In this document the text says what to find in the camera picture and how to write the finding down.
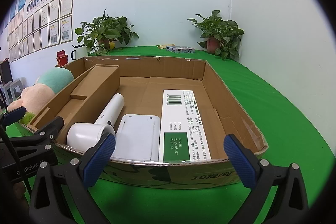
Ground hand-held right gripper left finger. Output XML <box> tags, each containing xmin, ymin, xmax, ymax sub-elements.
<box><xmin>29</xmin><ymin>132</ymin><xmax>116</xmax><ymax>224</ymax></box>

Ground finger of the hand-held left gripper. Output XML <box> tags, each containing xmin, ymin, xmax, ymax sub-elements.
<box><xmin>5</xmin><ymin>116</ymin><xmax>65</xmax><ymax>151</ymax></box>
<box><xmin>0</xmin><ymin>106</ymin><xmax>27</xmax><ymax>127</ymax></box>

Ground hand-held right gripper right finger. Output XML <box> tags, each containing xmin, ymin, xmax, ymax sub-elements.
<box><xmin>223</xmin><ymin>134</ymin><xmax>309</xmax><ymax>224</ymax></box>

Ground white hair dryer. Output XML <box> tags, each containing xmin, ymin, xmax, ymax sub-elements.
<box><xmin>67</xmin><ymin>93</ymin><xmax>125</xmax><ymax>155</ymax></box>

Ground white rectangular device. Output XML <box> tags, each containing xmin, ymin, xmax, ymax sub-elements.
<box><xmin>112</xmin><ymin>114</ymin><xmax>161</xmax><ymax>161</ymax></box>

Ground large cardboard box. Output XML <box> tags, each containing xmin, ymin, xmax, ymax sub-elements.
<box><xmin>20</xmin><ymin>55</ymin><xmax>269</xmax><ymax>190</ymax></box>

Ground narrow brown cardboard box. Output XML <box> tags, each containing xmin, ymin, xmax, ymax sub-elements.
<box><xmin>28</xmin><ymin>64</ymin><xmax>121</xmax><ymax>146</ymax></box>

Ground white green printed box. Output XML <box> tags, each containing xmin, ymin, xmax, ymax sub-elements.
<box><xmin>159</xmin><ymin>89</ymin><xmax>212</xmax><ymax>163</ymax></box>

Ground grey plastic stools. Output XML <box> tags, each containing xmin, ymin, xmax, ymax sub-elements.
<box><xmin>3</xmin><ymin>77</ymin><xmax>28</xmax><ymax>102</ymax></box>

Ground black monitor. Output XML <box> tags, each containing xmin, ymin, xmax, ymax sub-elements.
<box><xmin>0</xmin><ymin>60</ymin><xmax>13</xmax><ymax>85</ymax></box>

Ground teal and peach plush toy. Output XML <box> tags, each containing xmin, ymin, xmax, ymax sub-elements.
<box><xmin>7</xmin><ymin>67</ymin><xmax>75</xmax><ymax>125</ymax></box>

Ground red cup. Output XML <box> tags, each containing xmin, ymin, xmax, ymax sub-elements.
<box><xmin>56</xmin><ymin>49</ymin><xmax>69</xmax><ymax>67</ymax></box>

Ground green table cloth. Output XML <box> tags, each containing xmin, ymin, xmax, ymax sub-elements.
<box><xmin>0</xmin><ymin>45</ymin><xmax>336</xmax><ymax>224</ymax></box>

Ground bushy potted green plant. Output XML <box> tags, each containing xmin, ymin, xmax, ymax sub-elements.
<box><xmin>74</xmin><ymin>9</ymin><xmax>139</xmax><ymax>56</ymax></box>

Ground printed tissue packet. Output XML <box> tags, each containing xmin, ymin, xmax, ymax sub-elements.
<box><xmin>166</xmin><ymin>45</ymin><xmax>196</xmax><ymax>54</ymax></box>

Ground potted plant in red pot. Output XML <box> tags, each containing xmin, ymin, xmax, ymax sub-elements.
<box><xmin>187</xmin><ymin>10</ymin><xmax>245</xmax><ymax>61</ymax></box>

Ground thick black cable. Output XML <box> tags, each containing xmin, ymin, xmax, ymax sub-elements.
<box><xmin>0</xmin><ymin>123</ymin><xmax>33</xmax><ymax>191</ymax></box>

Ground white mug with black handle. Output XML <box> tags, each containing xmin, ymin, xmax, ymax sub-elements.
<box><xmin>71</xmin><ymin>45</ymin><xmax>88</xmax><ymax>61</ymax></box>

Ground framed certificates on wall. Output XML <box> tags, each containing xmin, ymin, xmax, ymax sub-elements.
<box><xmin>7</xmin><ymin>0</ymin><xmax>74</xmax><ymax>63</ymax></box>

